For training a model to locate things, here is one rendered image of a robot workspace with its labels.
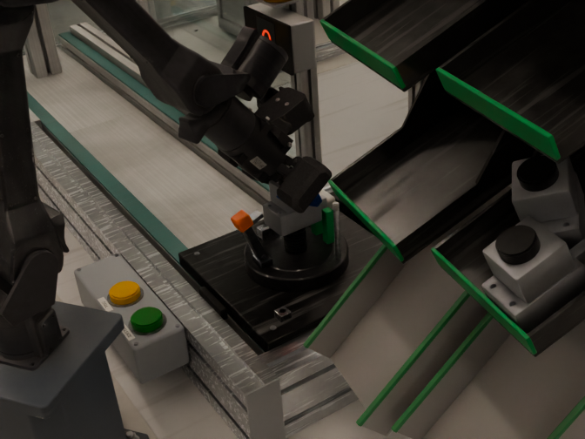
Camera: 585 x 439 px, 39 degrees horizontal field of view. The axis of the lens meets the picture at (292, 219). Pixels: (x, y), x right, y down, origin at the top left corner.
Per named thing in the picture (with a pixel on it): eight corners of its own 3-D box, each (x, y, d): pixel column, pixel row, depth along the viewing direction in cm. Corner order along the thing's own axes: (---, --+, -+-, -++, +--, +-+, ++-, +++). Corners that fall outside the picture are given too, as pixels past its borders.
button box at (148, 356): (141, 386, 101) (132, 347, 98) (81, 303, 117) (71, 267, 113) (191, 362, 104) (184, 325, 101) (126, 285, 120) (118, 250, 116)
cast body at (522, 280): (526, 340, 61) (498, 282, 56) (491, 307, 64) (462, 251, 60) (615, 273, 61) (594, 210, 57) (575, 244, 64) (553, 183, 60)
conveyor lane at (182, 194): (276, 410, 102) (270, 349, 97) (53, 164, 163) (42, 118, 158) (447, 320, 114) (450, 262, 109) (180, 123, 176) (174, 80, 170)
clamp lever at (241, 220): (259, 264, 105) (237, 224, 100) (252, 257, 107) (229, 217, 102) (281, 246, 106) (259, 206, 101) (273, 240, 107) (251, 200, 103)
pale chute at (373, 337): (387, 437, 80) (358, 425, 78) (330, 357, 91) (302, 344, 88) (575, 214, 76) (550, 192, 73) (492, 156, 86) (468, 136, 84)
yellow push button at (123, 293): (118, 314, 106) (115, 302, 104) (106, 299, 108) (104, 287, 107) (146, 302, 107) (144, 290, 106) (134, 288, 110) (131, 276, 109)
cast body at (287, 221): (281, 238, 104) (278, 189, 100) (263, 223, 107) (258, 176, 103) (335, 215, 107) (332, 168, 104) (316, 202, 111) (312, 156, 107)
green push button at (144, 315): (140, 342, 100) (137, 330, 99) (127, 326, 103) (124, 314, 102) (170, 330, 102) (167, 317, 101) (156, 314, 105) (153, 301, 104)
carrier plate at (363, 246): (269, 355, 97) (267, 342, 96) (179, 264, 115) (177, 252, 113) (423, 281, 107) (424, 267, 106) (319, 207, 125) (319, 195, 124)
